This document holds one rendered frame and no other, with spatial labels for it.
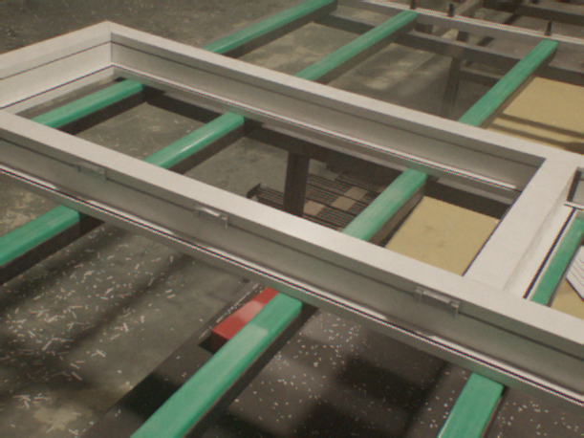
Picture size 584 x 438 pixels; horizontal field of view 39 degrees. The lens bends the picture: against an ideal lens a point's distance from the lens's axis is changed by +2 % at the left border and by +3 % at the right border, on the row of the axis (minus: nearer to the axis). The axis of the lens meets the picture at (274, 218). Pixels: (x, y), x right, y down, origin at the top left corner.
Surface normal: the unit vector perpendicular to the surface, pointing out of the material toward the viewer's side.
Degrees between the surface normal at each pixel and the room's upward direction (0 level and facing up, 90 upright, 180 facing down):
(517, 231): 0
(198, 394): 0
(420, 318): 90
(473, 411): 0
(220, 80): 90
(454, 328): 90
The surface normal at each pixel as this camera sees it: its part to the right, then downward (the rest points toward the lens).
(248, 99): -0.49, 0.40
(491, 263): 0.09, -0.86
